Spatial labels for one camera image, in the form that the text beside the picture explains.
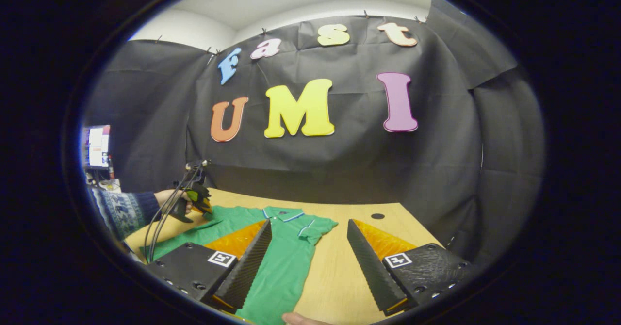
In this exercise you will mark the computer monitor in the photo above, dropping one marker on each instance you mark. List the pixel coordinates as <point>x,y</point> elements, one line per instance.
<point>98,145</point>

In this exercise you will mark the black backdrop cloth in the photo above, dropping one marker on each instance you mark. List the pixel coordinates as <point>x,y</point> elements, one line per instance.
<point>349,155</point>

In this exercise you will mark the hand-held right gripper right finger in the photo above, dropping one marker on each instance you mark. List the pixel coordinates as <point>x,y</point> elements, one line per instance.
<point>368,267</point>

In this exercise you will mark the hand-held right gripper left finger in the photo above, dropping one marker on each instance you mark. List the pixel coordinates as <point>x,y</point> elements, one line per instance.
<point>247,267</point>

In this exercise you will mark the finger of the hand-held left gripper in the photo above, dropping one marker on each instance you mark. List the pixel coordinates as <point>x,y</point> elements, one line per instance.
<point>201,200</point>

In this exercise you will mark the green T-shirt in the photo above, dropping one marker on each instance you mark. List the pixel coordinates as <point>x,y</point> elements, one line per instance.
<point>286,262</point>

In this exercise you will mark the small red bottle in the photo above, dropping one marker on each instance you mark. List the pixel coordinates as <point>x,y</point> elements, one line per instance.
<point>111,167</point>

